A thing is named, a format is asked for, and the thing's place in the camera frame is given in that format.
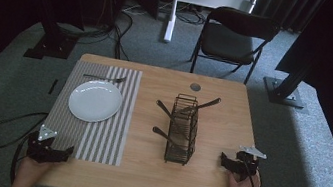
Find cables under desk frame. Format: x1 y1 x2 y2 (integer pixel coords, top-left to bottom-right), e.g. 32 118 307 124
157 0 210 27

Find left hand-held gripper cable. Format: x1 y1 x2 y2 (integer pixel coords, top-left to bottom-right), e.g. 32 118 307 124
7 135 32 187

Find black looped floor cable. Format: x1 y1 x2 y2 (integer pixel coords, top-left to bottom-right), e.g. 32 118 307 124
0 105 50 159

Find black folding chair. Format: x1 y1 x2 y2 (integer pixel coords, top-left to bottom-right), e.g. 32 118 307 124
187 2 283 90

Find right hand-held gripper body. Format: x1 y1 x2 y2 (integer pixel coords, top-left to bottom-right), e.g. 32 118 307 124
232 142 269 186

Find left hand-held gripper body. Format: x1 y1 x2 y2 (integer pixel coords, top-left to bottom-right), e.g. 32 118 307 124
24 122 64 167

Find black metal stand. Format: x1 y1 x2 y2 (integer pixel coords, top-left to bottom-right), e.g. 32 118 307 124
8 0 86 66
259 45 318 111

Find person's left hand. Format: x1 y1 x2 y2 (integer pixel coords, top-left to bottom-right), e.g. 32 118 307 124
12 154 56 187

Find small black floor strip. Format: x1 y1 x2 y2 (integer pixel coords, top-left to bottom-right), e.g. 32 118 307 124
47 77 59 96

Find metal fork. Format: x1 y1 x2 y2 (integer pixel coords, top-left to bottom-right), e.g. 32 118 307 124
82 69 128 85

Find grey round table grommet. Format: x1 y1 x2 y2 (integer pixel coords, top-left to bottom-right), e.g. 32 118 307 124
189 82 202 93

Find dark curtain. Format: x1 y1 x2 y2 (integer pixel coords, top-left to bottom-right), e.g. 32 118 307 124
196 0 327 37

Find bundle of black floor cables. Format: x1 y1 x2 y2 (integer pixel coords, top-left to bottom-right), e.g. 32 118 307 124
52 0 139 62

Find dark-handled utensil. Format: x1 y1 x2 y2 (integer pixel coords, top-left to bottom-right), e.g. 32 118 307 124
149 126 191 152
153 99 189 130
181 91 222 120

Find grey striped placemat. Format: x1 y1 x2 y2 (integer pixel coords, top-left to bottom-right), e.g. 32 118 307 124
39 56 144 168

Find white round plate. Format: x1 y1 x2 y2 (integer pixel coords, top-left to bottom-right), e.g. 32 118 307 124
65 76 125 127

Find black wire cutlery basket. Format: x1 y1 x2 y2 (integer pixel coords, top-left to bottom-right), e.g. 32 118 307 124
163 92 204 167

